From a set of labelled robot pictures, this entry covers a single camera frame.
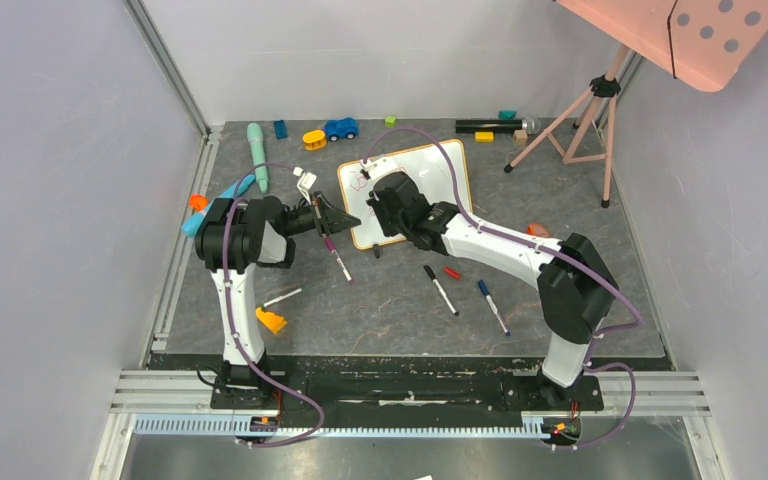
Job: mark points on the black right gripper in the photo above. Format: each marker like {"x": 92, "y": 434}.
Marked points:
{"x": 375, "y": 204}

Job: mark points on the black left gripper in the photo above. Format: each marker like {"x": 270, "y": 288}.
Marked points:
{"x": 327, "y": 218}

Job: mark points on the purple capped whiteboard marker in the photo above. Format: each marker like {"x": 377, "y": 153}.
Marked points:
{"x": 332, "y": 249}

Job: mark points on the white whiteboard orange frame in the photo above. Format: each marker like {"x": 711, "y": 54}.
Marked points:
{"x": 440, "y": 175}

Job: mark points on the red marker cap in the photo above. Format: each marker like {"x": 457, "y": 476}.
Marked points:
{"x": 452, "y": 273}

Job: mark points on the blue capped whiteboard marker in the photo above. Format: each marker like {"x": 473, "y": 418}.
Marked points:
{"x": 494, "y": 309}

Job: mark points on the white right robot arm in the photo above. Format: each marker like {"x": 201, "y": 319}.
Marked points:
{"x": 574, "y": 285}

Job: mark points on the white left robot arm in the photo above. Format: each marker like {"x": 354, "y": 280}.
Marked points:
{"x": 237, "y": 237}

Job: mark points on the black capped whiteboard marker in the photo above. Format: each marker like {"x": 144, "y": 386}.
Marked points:
{"x": 433, "y": 278}

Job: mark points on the green capped whiteboard marker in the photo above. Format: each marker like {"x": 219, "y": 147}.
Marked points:
{"x": 278, "y": 299}

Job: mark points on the yellow oval toy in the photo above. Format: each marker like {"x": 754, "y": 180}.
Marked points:
{"x": 314, "y": 139}

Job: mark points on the blue toy car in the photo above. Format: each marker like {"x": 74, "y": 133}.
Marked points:
{"x": 337, "y": 129}

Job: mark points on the yellow rectangular block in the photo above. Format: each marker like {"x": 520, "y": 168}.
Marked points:
{"x": 484, "y": 136}

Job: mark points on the dark blue block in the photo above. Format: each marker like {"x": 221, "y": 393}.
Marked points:
{"x": 280, "y": 129}

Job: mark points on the black cylinder tube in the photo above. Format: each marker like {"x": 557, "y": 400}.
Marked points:
{"x": 501, "y": 126}

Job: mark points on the orange wedge block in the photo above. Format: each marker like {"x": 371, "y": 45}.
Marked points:
{"x": 275, "y": 323}

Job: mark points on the mint green toy tube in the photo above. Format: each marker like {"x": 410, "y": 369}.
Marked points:
{"x": 256, "y": 140}

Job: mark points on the orange toy piece left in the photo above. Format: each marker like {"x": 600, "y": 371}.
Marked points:
{"x": 198, "y": 202}

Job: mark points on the light blue toy tube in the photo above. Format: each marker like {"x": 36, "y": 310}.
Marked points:
{"x": 192, "y": 224}

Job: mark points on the orange translucent toy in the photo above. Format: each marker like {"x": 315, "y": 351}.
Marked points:
{"x": 538, "y": 230}

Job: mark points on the beige wooden cube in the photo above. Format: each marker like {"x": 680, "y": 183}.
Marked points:
{"x": 520, "y": 137}

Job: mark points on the teal block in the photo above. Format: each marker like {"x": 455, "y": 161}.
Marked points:
{"x": 507, "y": 114}

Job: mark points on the clear plastic ball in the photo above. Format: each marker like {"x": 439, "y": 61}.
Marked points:
{"x": 532, "y": 126}

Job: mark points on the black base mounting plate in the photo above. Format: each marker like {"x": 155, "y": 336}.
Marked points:
{"x": 396, "y": 391}

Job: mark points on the pink tripod stand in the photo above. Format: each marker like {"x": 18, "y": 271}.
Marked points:
{"x": 601, "y": 91}

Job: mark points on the pink perforated board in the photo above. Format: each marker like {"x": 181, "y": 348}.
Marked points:
{"x": 700, "y": 42}

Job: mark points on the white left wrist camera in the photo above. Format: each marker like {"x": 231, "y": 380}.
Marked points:
{"x": 305, "y": 182}

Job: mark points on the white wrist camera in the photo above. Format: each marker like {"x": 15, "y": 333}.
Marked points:
{"x": 376, "y": 169}
{"x": 305, "y": 182}

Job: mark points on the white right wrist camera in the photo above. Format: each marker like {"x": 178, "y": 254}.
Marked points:
{"x": 376, "y": 169}

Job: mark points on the white comb cable duct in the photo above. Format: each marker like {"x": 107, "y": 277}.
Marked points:
{"x": 245, "y": 426}

